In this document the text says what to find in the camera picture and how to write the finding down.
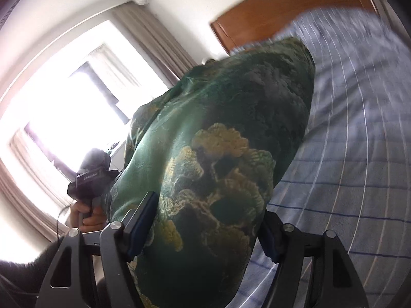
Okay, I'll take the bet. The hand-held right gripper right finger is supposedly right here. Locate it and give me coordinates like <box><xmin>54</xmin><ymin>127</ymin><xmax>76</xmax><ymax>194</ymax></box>
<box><xmin>257</xmin><ymin>212</ymin><xmax>367</xmax><ymax>308</ymax></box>

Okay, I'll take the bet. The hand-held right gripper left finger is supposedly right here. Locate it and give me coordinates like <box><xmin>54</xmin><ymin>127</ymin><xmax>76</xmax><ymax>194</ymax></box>
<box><xmin>36</xmin><ymin>191</ymin><xmax>159</xmax><ymax>308</ymax></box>

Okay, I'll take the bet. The green patterned jacket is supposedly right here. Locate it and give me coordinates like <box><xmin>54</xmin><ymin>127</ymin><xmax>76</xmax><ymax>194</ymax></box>
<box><xmin>107</xmin><ymin>37</ymin><xmax>317</xmax><ymax>308</ymax></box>

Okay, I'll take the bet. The person's left hand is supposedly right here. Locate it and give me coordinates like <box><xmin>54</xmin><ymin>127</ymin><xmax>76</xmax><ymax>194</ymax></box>
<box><xmin>70</xmin><ymin>199</ymin><xmax>106</xmax><ymax>233</ymax></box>

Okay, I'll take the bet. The beige curtain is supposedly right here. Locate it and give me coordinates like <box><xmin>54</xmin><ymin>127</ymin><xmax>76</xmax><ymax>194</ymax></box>
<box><xmin>111</xmin><ymin>2</ymin><xmax>200</xmax><ymax>89</ymax></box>
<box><xmin>0</xmin><ymin>128</ymin><xmax>74</xmax><ymax>244</ymax></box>

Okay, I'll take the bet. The window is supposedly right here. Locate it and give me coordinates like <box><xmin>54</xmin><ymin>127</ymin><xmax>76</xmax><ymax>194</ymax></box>
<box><xmin>0</xmin><ymin>19</ymin><xmax>171</xmax><ymax>206</ymax></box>

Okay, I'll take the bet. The blue striped quilt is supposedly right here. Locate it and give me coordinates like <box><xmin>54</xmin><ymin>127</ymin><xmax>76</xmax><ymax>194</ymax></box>
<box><xmin>228</xmin><ymin>5</ymin><xmax>411</xmax><ymax>308</ymax></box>

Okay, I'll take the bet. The wooden headboard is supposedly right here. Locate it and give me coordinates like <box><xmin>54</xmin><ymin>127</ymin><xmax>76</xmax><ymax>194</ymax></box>
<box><xmin>210</xmin><ymin>0</ymin><xmax>379</xmax><ymax>55</ymax></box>

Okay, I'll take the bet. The thin black cable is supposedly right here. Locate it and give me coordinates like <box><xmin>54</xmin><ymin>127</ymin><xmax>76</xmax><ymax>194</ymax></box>
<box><xmin>56</xmin><ymin>204</ymin><xmax>76</xmax><ymax>241</ymax></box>

